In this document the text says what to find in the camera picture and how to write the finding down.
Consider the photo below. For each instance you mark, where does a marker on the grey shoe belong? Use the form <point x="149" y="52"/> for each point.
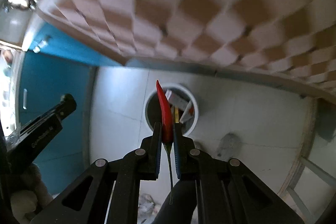
<point x="147" y="203"/>

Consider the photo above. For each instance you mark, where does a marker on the person's dark trouser leg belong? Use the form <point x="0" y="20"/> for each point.
<point x="178" y="200"/>

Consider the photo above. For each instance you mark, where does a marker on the yellow box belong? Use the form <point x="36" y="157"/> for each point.
<point x="176" y="115"/>

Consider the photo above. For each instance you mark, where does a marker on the red chili pepper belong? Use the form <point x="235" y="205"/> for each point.
<point x="165" y="113"/>

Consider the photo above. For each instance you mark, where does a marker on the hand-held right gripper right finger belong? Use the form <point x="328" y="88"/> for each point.
<point x="176" y="153"/>

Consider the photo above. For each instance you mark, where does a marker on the wooden frame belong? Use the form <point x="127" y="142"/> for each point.
<point x="305" y="129"/>

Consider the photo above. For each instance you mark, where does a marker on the white trash bin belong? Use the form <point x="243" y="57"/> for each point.
<point x="194" y="106"/>

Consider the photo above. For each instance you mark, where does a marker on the checkered table cloth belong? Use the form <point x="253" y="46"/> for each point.
<point x="210" y="3"/>

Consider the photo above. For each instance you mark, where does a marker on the blue base cabinet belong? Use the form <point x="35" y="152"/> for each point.
<point x="57" y="77"/>

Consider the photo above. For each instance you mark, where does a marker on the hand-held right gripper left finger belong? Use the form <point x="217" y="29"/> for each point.
<point x="158" y="150"/>

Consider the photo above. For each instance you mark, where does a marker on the person's left hand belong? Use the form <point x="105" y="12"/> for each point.
<point x="26" y="195"/>

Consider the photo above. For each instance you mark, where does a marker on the long white box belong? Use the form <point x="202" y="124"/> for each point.
<point x="181" y="102"/>

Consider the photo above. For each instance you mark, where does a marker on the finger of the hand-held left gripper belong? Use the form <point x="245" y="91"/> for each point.
<point x="67" y="104"/>

